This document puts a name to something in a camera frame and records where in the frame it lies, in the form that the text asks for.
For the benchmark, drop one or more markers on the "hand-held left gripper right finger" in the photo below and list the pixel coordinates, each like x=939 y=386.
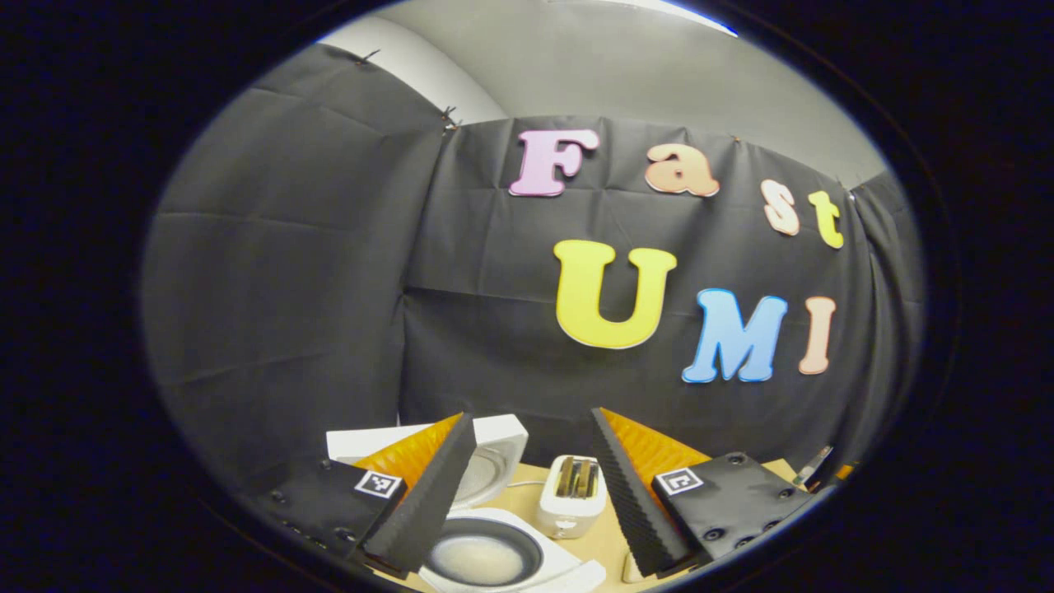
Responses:
x=634 y=502

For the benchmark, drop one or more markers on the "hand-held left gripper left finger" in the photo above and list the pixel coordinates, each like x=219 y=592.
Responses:
x=428 y=502

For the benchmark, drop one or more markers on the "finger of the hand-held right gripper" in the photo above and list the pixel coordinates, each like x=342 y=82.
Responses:
x=846 y=472

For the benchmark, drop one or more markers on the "white rice cooker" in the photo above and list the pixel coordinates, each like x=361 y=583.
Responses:
x=504 y=432

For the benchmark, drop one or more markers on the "clear plastic bottle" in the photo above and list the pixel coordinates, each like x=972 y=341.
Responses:
x=813 y=467

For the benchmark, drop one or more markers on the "brown bread slice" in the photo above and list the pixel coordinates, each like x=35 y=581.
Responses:
x=568 y=478
x=588 y=478

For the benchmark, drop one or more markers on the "white toaster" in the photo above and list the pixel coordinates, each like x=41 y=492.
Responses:
x=568 y=515

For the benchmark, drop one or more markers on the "black backdrop cloth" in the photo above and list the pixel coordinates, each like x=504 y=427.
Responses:
x=288 y=247

